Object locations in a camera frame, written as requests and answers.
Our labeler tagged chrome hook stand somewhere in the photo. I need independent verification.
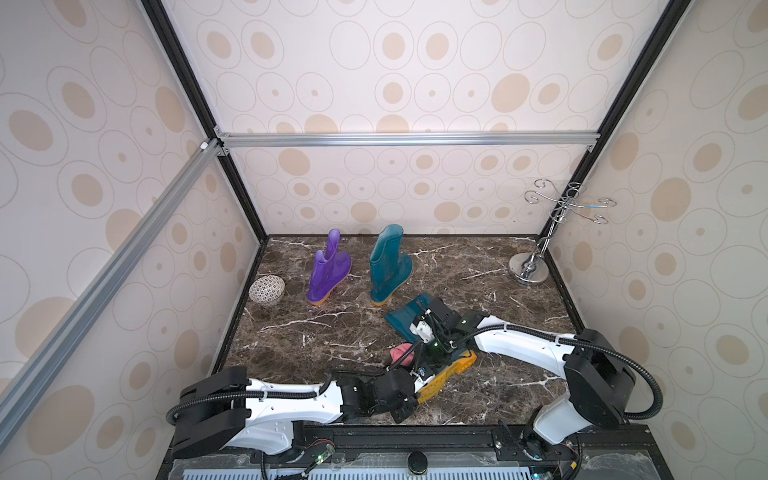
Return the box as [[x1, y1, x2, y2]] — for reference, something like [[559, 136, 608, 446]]
[[508, 178, 617, 286]]

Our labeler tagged teal rubber boot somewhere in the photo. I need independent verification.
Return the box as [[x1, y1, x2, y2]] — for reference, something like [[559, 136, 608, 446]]
[[369, 224, 413, 305], [386, 293, 477, 404]]

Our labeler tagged pink cloth black trim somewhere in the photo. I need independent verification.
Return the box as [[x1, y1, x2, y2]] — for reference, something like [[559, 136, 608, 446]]
[[389, 343, 417, 369]]

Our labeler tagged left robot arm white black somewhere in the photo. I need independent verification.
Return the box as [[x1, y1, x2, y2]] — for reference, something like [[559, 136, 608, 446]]
[[166, 343, 434, 459]]

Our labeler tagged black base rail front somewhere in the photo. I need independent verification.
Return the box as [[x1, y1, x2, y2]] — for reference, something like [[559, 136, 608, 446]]
[[158, 424, 672, 479]]

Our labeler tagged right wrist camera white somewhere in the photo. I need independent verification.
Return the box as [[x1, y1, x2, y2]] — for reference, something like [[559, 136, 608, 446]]
[[409, 320, 435, 344]]

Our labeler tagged purple rubber boot yellow sole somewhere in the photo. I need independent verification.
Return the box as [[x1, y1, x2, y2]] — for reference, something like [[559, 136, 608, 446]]
[[307, 229, 352, 305]]

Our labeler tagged horizontal aluminium bar back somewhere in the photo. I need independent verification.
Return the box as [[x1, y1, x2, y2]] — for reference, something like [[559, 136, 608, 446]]
[[220, 130, 600, 148]]

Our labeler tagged patterned white bowl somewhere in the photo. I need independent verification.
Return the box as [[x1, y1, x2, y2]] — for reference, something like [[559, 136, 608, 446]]
[[248, 275, 285, 306]]

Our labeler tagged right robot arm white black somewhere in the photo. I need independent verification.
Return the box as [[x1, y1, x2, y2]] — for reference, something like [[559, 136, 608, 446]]
[[387, 294, 664, 461]]

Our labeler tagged diagonal aluminium bar left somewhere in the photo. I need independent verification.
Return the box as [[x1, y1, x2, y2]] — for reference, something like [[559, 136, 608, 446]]
[[1, 138, 223, 449]]

